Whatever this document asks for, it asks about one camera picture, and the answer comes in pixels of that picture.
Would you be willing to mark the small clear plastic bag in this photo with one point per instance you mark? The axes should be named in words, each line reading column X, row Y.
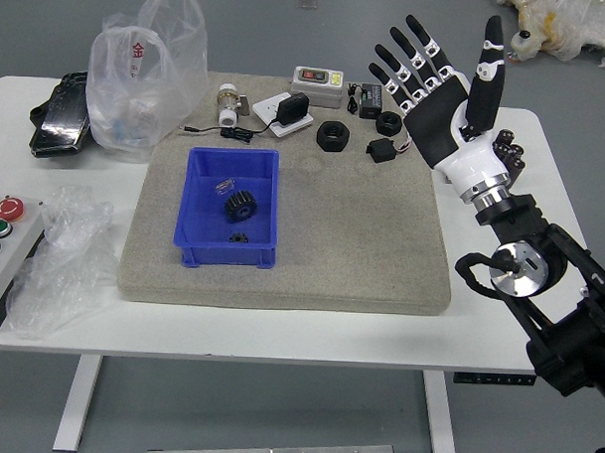
column 224, row 186

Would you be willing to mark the black table control panel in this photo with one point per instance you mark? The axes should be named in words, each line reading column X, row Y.
column 476, row 378

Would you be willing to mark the black glossy pouch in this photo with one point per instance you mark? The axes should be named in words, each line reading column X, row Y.
column 63, row 114

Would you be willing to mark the big black hex nut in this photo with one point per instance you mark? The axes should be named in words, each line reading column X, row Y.
column 323, row 140

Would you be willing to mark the plastic-wrapped plush toy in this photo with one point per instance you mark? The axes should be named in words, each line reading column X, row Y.
column 563, row 27

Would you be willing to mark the blue plastic box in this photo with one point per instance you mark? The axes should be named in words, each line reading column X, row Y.
column 222, row 256

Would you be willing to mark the white table leg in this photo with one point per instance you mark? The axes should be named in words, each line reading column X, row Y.
column 440, row 420
column 77, row 402

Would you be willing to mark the small black gear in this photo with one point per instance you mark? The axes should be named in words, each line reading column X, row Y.
column 238, row 239

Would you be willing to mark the white wall socket plate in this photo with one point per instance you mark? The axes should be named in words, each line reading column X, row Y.
column 263, row 110

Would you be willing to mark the black rectangular power module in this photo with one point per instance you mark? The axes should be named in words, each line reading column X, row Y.
column 371, row 107

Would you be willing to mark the big black gear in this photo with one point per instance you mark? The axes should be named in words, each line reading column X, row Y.
column 233, row 210

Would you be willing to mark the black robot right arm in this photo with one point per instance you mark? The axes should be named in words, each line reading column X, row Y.
column 567, row 345

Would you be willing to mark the grey two-button switch box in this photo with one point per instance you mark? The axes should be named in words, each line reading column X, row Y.
column 317, row 93

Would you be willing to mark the brass valve with white ends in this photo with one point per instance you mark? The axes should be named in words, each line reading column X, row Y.
column 228, row 104

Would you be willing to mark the white plastic shopping bag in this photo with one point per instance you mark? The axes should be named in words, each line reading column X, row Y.
column 114, row 81

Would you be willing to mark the grey-brown foam mat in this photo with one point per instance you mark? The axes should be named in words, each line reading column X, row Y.
column 331, row 247

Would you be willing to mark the crumpled clear plastic bag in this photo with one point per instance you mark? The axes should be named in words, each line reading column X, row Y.
column 62, row 268

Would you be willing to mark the grey push-button control box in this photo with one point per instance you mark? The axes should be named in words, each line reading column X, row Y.
column 13, row 256

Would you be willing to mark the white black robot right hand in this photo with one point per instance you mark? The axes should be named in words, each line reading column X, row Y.
column 435, row 122

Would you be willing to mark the small black hex nut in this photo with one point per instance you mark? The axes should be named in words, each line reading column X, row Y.
column 381, row 127

